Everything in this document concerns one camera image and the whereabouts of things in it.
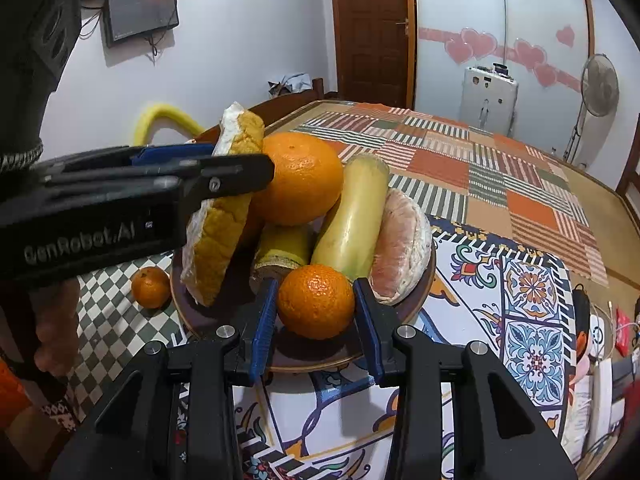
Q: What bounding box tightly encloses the wooden bed headboard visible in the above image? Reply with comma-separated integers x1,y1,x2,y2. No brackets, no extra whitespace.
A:
615,115,640,201

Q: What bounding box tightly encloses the wooden bed footboard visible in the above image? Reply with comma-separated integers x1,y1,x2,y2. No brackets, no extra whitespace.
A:
195,77,341,141

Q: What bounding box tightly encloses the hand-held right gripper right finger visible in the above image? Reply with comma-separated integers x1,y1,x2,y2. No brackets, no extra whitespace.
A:
352,277,576,480

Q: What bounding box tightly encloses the green checkered cloth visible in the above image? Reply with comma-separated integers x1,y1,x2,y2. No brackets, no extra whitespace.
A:
65,252,186,411

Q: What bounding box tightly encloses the striped patchwork blanket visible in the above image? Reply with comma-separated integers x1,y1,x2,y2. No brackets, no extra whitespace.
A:
290,101,608,286

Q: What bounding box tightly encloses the woven bed mat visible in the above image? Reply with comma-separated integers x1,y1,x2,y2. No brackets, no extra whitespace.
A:
550,160,640,286

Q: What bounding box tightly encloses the yellow foam tube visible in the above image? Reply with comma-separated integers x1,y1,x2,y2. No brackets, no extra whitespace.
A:
132,103,206,146

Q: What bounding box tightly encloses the group of pink heart stickers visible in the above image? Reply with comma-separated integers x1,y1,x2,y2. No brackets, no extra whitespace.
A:
420,25,581,88

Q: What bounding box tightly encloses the peeled pink pomelo segment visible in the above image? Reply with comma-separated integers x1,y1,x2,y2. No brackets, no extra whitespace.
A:
369,187,433,306

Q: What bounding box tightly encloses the standing electric fan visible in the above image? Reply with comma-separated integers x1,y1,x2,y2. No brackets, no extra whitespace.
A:
562,54,621,168

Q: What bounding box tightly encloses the purple plate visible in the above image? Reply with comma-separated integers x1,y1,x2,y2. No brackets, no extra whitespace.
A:
170,205,437,373

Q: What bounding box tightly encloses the small mandarin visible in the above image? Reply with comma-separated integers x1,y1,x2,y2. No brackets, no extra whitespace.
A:
131,266,172,309
276,263,357,339

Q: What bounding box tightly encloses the person's left hand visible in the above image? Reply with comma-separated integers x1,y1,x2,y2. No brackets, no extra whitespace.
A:
35,277,81,378

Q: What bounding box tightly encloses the pile of clothes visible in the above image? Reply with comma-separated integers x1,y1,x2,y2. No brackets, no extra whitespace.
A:
267,72,313,97

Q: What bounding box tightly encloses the small black wall monitor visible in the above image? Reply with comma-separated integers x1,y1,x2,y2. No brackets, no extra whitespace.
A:
102,0,181,48

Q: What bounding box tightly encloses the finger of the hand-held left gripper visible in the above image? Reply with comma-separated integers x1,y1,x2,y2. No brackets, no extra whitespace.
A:
40,152,276,206
37,142,216,173

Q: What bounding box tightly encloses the large orange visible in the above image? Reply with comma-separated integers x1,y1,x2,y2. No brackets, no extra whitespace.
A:
250,131,346,227

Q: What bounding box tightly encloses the colourful tile-patterned cloth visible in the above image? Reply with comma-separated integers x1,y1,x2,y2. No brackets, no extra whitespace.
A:
170,220,581,480

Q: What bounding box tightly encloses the sugarcane piece with rough end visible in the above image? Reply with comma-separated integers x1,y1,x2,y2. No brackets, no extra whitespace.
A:
250,222,316,283

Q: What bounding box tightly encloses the frosted sliding wardrobe door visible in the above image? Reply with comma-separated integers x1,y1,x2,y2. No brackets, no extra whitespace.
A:
415,0,506,121
505,0,596,111

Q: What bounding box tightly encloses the pomelo segment with yellow rind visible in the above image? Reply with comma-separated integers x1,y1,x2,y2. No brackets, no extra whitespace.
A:
180,102,266,307

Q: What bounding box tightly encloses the brown wooden door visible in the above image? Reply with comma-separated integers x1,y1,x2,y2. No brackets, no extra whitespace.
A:
332,0,416,108

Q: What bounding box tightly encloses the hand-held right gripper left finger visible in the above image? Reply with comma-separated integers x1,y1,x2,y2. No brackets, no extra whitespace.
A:
50,277,281,480

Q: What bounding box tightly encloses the red packet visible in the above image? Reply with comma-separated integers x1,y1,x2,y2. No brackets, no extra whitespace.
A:
615,307,638,356

